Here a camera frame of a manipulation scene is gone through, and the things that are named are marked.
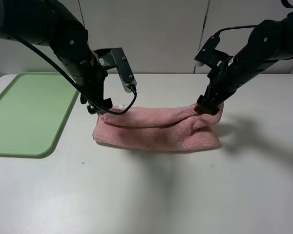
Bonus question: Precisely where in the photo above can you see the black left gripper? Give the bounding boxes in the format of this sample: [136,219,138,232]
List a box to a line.
[75,49,116,115]

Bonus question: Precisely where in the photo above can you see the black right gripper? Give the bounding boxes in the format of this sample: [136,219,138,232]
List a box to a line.
[194,55,238,115]

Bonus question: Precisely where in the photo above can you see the pink fluffy towel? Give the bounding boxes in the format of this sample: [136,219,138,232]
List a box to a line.
[92,104,224,152]

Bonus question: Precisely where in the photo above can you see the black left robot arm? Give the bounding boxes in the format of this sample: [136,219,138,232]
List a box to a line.
[0,0,128,115]

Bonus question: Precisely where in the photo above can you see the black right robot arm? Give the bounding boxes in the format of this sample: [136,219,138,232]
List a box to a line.
[194,14,293,116]

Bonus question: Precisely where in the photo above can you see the white towel label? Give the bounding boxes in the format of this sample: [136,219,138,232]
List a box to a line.
[118,104,127,110]

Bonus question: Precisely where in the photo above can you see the light green plastic tray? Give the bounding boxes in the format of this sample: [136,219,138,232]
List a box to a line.
[0,72,78,158]

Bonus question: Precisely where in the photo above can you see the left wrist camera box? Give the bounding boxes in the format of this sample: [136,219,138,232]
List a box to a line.
[111,48,137,93]

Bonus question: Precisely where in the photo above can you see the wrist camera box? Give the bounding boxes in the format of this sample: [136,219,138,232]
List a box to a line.
[194,35,221,68]
[111,48,137,93]

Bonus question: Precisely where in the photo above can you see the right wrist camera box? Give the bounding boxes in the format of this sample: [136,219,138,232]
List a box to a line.
[194,35,221,68]

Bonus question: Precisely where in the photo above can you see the black left camera cable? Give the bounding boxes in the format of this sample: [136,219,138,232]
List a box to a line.
[0,23,138,116]

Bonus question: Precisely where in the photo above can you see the black camera cable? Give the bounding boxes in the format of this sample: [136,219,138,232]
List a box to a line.
[213,0,293,39]
[0,23,138,116]

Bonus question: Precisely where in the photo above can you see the black right camera cable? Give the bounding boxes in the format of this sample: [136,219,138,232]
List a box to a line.
[213,0,293,39]

